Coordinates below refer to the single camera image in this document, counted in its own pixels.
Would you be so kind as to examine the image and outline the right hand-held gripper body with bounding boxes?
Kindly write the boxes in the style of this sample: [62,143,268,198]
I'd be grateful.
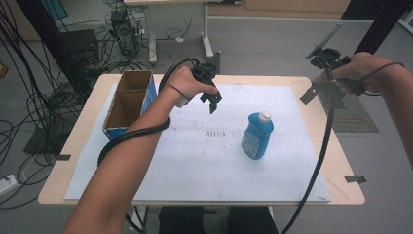
[305,22,366,98]

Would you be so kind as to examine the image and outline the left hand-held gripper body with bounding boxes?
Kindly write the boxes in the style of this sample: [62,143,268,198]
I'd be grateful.
[190,51,223,100]

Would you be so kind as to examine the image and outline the blue bottle with white cap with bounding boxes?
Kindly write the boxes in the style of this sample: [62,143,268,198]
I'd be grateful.
[241,110,275,161]

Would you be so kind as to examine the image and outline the blue cardboard box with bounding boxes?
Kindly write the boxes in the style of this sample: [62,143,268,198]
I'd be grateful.
[102,69,159,141]

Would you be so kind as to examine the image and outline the person's left hand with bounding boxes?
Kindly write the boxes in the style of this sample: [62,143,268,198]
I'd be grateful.
[160,65,219,108]

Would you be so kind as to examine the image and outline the person's right hand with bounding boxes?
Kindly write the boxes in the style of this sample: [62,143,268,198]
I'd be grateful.
[313,52,395,96]

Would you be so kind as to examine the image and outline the grey gridded floor mat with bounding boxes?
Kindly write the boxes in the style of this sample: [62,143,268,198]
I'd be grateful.
[311,80,380,134]

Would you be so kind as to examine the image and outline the wooden background cabinet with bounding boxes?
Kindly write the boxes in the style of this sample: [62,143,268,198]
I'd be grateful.
[207,0,353,20]

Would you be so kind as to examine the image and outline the white table sheet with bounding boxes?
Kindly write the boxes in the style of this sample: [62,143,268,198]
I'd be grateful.
[63,83,331,203]

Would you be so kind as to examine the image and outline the computer tower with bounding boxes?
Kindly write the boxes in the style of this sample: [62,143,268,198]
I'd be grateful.
[110,9,141,57]

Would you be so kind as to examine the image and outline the person's leg in dark trousers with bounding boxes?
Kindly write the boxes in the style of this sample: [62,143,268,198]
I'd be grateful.
[227,206,281,234]
[158,206,206,234]

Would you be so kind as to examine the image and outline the black equipment case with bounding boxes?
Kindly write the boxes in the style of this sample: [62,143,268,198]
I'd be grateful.
[59,28,100,66]

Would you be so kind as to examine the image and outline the white table leg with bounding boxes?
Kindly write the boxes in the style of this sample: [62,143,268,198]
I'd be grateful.
[127,206,148,234]

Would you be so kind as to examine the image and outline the white power strip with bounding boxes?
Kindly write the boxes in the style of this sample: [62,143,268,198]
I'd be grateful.
[0,174,19,197]

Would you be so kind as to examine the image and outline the thin left wrist cord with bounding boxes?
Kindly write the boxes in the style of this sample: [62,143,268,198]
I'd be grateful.
[162,83,193,101]

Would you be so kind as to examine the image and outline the thin wrist cord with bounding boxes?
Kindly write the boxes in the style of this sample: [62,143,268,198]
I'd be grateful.
[359,61,406,97]
[162,83,193,101]

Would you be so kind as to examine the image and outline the white background desk frame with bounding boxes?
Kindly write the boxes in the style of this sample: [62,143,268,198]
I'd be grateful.
[123,0,222,64]

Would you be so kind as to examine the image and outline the thin right wrist cord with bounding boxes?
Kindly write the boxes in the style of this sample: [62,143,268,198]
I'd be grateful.
[359,61,406,97]

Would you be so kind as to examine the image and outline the thick black right gripper cable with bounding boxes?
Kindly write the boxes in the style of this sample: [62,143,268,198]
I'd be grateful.
[281,58,337,234]

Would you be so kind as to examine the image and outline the black metal stand post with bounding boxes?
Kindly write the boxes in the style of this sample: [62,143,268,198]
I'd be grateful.
[15,0,93,96]
[320,0,413,110]

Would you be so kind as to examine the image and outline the black stand base plate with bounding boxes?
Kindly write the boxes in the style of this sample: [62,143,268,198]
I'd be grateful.
[23,125,80,156]

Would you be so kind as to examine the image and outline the tangle of black floor cables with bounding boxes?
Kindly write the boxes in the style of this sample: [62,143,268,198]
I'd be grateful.
[0,0,108,209]

